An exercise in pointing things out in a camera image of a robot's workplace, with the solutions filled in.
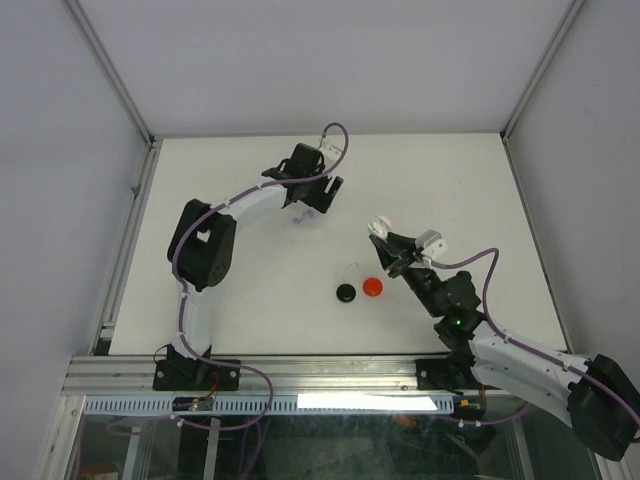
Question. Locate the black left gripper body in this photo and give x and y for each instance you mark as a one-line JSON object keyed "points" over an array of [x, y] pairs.
{"points": [[314, 195]]}

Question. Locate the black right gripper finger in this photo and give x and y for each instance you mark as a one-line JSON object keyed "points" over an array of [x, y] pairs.
{"points": [[400, 245], [388, 262]]}

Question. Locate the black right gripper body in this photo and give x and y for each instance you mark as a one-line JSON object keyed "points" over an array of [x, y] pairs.
{"points": [[406, 261]]}

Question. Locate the white round charging case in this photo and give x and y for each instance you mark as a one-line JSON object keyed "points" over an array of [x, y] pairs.
{"points": [[380, 227]]}

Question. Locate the orange round charging case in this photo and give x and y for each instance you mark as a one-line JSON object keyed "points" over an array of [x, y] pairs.
{"points": [[373, 287]]}

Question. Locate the black round charging case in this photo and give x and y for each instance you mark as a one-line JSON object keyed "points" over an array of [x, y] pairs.
{"points": [[346, 293]]}

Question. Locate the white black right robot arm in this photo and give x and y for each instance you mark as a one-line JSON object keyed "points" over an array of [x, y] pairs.
{"points": [[592, 396]]}

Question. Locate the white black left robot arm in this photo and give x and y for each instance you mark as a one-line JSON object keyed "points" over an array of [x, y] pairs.
{"points": [[201, 249]]}

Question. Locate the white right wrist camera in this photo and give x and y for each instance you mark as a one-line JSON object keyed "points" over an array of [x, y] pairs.
{"points": [[430, 245]]}

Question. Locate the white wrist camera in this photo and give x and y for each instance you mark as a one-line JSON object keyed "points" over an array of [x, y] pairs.
{"points": [[430, 245], [329, 148]]}

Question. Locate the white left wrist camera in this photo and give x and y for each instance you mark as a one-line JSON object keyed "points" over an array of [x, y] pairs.
{"points": [[329, 148]]}

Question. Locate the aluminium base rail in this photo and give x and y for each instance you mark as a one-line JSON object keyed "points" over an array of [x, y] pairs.
{"points": [[122, 375]]}

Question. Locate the aluminium corner frame post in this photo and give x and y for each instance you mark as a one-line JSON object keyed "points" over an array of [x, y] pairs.
{"points": [[568, 19]]}

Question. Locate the left aluminium frame post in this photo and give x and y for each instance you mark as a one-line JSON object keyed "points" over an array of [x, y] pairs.
{"points": [[96, 47]]}

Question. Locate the white slotted cable duct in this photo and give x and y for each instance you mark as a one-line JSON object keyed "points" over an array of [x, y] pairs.
{"points": [[255, 405]]}

